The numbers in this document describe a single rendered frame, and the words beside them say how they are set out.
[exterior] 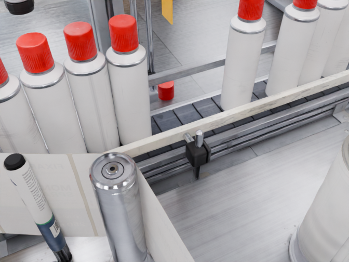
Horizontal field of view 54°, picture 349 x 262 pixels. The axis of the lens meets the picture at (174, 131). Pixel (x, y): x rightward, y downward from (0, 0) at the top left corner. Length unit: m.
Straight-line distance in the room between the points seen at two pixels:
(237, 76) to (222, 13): 0.48
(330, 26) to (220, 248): 0.38
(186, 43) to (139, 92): 0.42
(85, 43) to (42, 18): 0.63
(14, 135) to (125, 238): 0.20
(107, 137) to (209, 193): 0.16
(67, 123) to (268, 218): 0.29
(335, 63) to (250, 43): 0.23
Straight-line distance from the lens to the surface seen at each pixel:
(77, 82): 0.44
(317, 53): 0.64
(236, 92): 0.56
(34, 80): 0.43
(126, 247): 0.35
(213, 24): 0.96
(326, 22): 0.62
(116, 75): 0.45
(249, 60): 0.53
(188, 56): 0.82
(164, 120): 0.58
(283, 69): 0.60
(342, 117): 0.73
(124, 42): 0.43
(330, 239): 0.38
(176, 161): 0.55
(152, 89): 0.60
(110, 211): 0.30
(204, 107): 0.61
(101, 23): 0.56
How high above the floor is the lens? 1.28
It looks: 46 degrees down
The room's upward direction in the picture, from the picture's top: straight up
